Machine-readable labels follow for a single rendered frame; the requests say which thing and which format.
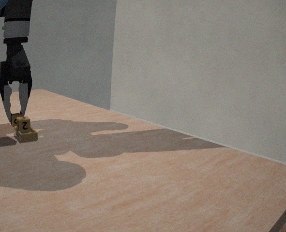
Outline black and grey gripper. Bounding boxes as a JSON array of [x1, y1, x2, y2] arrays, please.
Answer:
[[0, 37, 32, 122]]

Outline brown wooden tray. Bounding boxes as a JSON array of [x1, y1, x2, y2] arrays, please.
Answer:
[[15, 126, 38, 142]]

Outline tan wooden number cube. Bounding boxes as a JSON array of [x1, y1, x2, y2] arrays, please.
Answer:
[[11, 113, 22, 127], [16, 116, 30, 132]]

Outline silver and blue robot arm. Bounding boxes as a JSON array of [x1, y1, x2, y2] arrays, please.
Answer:
[[0, 0, 33, 77]]

